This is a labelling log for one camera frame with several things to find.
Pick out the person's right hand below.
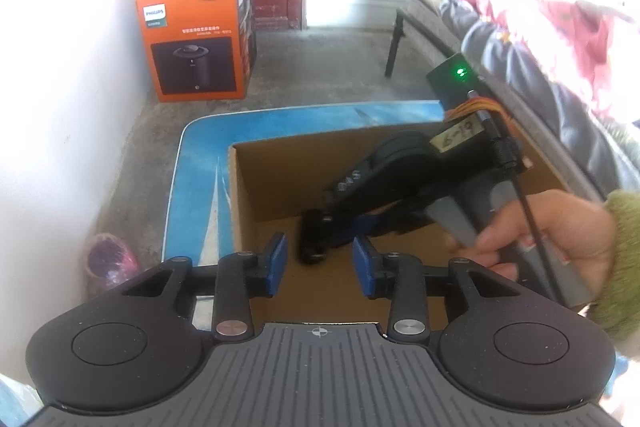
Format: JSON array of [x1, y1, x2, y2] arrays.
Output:
[[445, 190, 616, 295]]

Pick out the large brown cardboard box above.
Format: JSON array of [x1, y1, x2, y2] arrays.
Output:
[[226, 118, 591, 327]]

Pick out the purple plastic bag on floor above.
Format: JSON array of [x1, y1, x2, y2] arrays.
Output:
[[85, 233, 140, 291]]

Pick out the pink floral quilt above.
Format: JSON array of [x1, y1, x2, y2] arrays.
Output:
[[463, 0, 639, 122]]

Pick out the orange Philips box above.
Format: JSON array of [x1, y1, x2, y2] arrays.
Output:
[[134, 0, 257, 102]]

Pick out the black camera module green light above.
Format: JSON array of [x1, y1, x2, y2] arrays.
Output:
[[426, 53, 482, 110]]

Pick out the black metal bed frame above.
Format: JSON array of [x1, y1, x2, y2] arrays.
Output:
[[384, 0, 461, 78]]

